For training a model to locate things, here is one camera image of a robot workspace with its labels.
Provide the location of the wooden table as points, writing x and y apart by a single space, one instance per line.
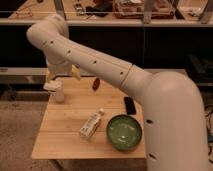
75 129

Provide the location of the glasses on bench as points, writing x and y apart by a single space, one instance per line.
23 14

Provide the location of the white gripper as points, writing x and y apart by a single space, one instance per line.
63 68

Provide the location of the black device on bench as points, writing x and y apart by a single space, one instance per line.
79 9

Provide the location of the green bowl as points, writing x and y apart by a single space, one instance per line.
124 132

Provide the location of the white plastic bottle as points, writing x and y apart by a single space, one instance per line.
91 124

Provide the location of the brown tray on bench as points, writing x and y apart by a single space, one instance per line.
136 9

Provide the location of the black phone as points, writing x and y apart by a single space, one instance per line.
129 105

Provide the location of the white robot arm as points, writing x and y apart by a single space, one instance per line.
173 109

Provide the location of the small brown bottle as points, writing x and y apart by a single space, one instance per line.
96 84

